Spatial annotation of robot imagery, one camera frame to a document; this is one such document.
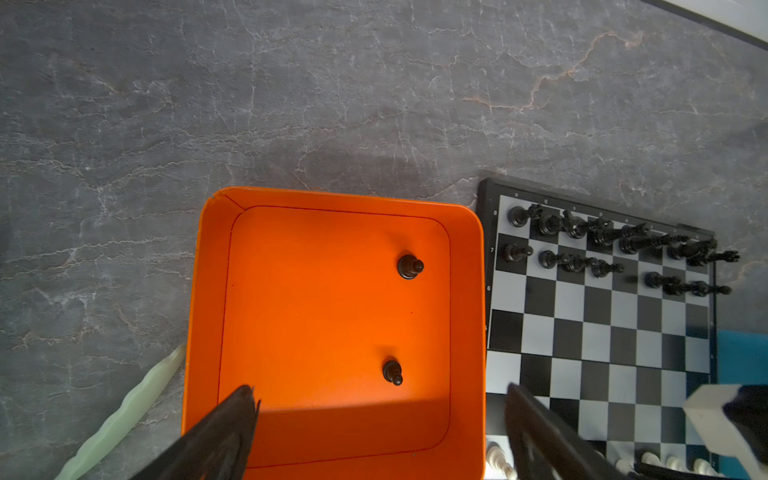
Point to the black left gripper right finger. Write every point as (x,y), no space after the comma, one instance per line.
(545,447)

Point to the blue plastic tray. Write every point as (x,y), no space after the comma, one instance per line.
(742,361)

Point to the black piece round base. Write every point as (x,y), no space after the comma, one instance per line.
(409,266)

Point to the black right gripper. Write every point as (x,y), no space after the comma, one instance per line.
(732,421)

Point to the black chess rook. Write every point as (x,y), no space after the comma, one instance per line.
(708,257)

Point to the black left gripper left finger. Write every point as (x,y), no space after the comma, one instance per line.
(217,447)

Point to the green metal tongs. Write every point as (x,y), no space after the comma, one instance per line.
(119,424)

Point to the orange plastic tray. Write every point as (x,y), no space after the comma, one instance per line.
(297,295)

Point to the black white chessboard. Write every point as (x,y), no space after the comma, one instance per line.
(577,326)

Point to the black pawn in tray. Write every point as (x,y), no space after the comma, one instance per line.
(392,372)

